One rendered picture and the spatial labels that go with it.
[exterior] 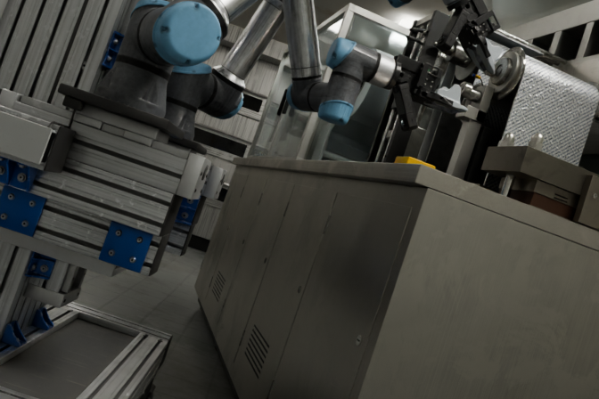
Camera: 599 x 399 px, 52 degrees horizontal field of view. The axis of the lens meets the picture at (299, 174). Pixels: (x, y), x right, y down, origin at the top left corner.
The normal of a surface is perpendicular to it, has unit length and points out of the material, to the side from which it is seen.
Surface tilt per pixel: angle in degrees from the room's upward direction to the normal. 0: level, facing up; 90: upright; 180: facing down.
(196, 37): 97
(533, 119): 90
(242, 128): 90
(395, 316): 90
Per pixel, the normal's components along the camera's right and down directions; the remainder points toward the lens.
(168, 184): 0.05, -0.04
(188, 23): 0.46, 0.23
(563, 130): 0.25, 0.04
